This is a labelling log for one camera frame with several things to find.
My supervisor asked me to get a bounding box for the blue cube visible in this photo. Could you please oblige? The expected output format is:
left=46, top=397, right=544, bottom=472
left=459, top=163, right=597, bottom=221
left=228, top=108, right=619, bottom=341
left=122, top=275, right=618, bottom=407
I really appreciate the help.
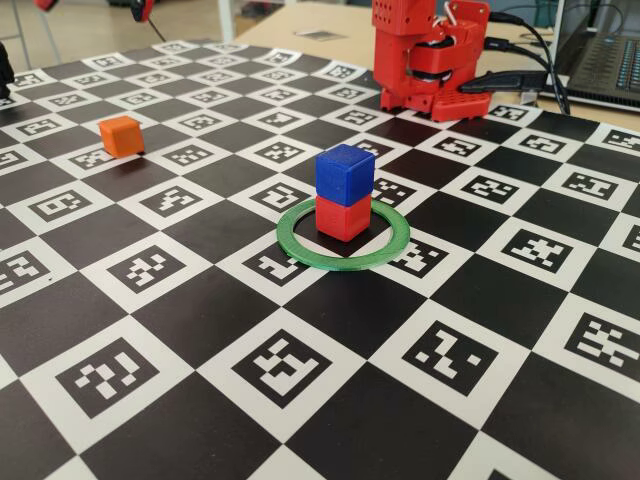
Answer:
left=314, top=143, right=376, bottom=207

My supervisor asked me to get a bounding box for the red cube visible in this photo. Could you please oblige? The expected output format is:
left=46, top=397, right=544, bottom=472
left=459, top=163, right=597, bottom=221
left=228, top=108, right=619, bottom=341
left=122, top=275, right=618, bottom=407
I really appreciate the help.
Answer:
left=314, top=193, right=372, bottom=242

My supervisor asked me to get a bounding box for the red robot base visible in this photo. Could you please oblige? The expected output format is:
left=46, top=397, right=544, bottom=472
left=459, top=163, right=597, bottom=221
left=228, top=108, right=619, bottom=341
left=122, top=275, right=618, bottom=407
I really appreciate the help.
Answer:
left=378, top=79, right=494, bottom=124

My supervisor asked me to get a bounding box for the orange cube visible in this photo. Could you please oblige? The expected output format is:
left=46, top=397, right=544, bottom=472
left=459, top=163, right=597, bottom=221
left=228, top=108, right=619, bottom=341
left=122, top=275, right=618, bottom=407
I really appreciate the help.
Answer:
left=98, top=115, right=146, bottom=159

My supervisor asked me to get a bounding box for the grey metal chair leg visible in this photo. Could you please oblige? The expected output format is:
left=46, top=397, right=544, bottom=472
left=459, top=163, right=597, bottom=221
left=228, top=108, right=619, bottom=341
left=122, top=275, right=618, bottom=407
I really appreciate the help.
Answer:
left=9, top=0, right=32, bottom=71
left=42, top=9, right=62, bottom=51

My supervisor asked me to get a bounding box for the black stand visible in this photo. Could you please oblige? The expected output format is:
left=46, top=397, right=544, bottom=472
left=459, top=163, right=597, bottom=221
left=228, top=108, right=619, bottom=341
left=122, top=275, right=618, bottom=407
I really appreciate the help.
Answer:
left=0, top=42, right=16, bottom=99

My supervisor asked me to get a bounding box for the small grey flat card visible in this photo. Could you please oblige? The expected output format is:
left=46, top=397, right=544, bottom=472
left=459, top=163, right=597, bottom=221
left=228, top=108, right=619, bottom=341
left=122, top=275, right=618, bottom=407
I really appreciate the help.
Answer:
left=293, top=28, right=342, bottom=41

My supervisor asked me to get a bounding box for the black white marker checkerboard mat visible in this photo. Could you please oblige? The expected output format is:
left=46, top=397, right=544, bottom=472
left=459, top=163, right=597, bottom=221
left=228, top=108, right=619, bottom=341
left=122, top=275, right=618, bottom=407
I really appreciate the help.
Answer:
left=0, top=38, right=640, bottom=480

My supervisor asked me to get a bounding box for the grey laptop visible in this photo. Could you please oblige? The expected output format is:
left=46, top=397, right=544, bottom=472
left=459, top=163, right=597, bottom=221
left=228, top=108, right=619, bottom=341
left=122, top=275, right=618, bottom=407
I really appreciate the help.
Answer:
left=542, top=0, right=640, bottom=110

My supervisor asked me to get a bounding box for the white metal post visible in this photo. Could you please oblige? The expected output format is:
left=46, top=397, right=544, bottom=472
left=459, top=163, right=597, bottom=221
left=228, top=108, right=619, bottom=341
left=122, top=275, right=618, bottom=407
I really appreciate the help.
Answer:
left=217, top=0, right=236, bottom=44

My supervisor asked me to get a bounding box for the green flat ring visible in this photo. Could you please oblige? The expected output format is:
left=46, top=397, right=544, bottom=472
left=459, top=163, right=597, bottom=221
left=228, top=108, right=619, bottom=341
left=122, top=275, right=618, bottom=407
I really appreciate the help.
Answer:
left=276, top=195, right=411, bottom=274

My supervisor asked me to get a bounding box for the black cable with large plug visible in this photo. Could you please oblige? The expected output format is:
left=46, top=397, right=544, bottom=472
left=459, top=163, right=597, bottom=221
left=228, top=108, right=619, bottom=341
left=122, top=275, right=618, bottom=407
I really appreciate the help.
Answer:
left=458, top=69, right=549, bottom=96

